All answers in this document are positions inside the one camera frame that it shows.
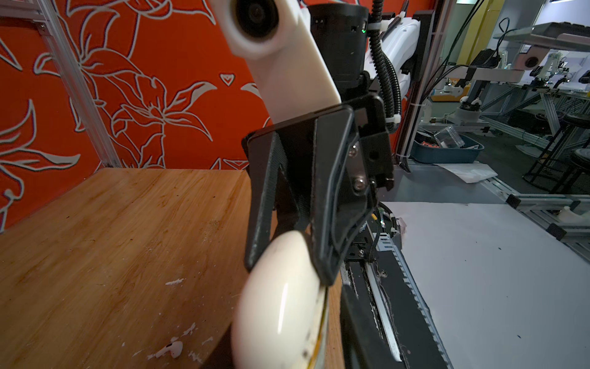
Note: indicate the white earbud charging case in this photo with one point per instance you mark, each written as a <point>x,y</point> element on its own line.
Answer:
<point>282,315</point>

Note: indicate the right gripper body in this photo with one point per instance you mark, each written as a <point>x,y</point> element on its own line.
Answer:
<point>297,140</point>

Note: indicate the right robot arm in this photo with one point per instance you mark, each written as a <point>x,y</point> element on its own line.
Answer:
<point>362,62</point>

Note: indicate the blue plastic tray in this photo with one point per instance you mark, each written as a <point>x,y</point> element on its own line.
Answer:
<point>425,150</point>

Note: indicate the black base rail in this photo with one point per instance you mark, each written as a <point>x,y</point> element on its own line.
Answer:
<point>384,320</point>

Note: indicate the white earbud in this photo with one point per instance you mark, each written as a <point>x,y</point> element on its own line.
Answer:
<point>173,349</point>

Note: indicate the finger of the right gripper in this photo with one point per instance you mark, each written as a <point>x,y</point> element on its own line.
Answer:
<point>266,158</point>
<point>341,198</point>

